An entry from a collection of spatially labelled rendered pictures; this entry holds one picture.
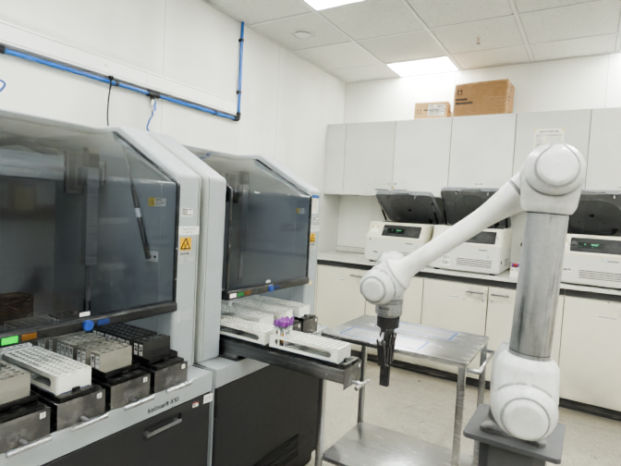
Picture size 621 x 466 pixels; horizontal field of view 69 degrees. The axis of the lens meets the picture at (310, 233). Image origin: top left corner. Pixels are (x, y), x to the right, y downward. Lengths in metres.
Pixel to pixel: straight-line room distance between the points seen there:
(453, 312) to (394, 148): 1.57
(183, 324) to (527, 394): 1.11
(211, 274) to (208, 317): 0.17
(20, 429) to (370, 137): 3.74
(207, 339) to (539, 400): 1.14
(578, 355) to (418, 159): 1.99
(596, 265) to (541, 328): 2.44
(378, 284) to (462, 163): 2.93
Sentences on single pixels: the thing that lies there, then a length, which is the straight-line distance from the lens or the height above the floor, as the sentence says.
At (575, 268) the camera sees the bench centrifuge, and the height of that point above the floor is 1.02.
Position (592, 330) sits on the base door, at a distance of 3.78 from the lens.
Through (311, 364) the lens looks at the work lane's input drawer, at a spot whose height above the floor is 0.80.
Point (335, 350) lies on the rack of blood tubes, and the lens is 1.61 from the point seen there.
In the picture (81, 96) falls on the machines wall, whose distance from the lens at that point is 2.77.
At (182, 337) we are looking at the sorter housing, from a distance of 1.73.
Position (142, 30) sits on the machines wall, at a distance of 3.09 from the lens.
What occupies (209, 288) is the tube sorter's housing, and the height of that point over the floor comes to 1.02.
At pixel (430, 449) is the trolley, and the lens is 2.35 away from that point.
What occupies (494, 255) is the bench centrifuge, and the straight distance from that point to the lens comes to 3.77.
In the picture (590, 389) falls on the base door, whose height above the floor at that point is 0.19.
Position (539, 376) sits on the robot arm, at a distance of 1.31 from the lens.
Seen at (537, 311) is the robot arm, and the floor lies 1.11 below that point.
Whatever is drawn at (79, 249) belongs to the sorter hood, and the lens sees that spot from 1.41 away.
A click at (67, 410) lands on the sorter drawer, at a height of 0.78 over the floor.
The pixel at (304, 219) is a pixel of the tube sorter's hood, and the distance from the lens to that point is 2.24.
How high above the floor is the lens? 1.34
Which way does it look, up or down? 3 degrees down
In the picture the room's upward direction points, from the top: 3 degrees clockwise
